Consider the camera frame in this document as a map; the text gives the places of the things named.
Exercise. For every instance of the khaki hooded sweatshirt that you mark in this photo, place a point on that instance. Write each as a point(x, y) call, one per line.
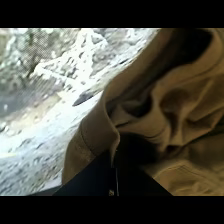
point(173, 110)

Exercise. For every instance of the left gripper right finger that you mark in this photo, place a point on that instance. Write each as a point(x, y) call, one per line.
point(138, 181)

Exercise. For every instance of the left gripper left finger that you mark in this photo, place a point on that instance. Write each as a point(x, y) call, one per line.
point(94, 179)

